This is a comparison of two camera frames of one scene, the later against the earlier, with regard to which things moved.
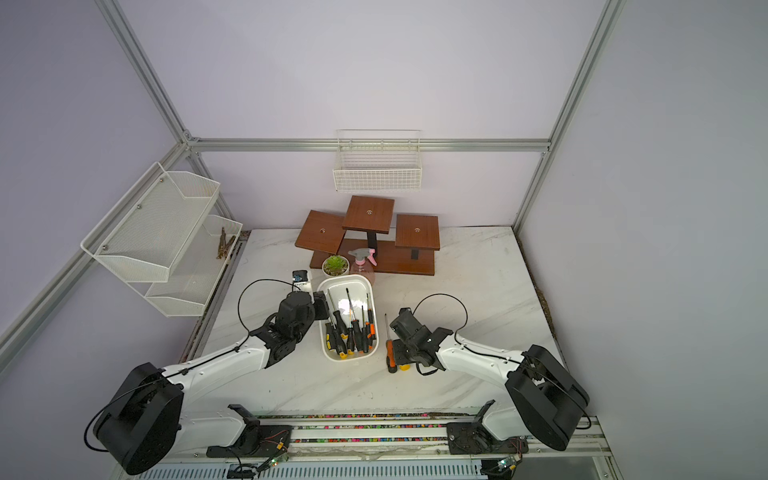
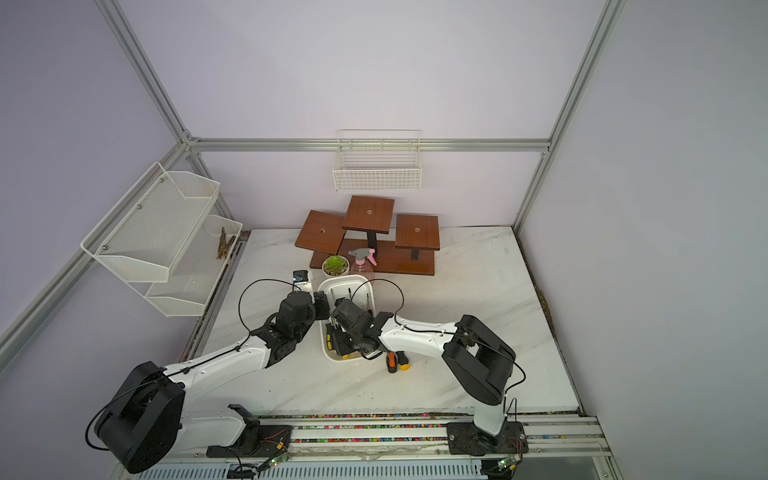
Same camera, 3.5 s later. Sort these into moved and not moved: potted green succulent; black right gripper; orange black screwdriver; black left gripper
Moved: black right gripper
Not moved: black left gripper; potted green succulent; orange black screwdriver
